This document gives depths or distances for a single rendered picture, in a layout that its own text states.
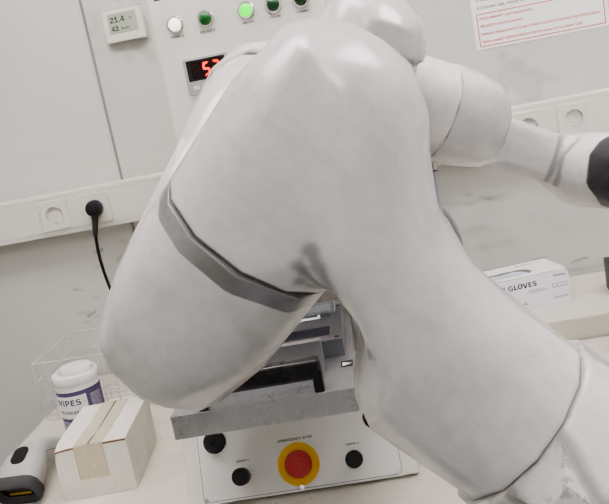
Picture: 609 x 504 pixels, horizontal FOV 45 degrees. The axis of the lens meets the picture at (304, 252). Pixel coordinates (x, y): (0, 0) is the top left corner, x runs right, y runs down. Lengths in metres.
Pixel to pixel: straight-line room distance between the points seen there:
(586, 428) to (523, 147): 0.60
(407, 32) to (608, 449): 0.41
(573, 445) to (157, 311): 0.23
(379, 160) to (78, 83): 1.49
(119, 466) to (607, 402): 0.94
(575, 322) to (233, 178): 1.22
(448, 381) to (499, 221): 1.40
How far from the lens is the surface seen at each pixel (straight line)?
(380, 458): 1.10
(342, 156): 0.35
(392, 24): 0.67
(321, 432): 1.11
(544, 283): 1.61
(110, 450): 1.24
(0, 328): 1.98
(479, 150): 0.82
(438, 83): 0.79
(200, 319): 0.40
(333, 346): 0.96
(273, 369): 0.85
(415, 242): 0.38
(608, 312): 1.56
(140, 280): 0.41
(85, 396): 1.46
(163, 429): 1.46
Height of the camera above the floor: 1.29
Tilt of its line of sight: 11 degrees down
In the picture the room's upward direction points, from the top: 11 degrees counter-clockwise
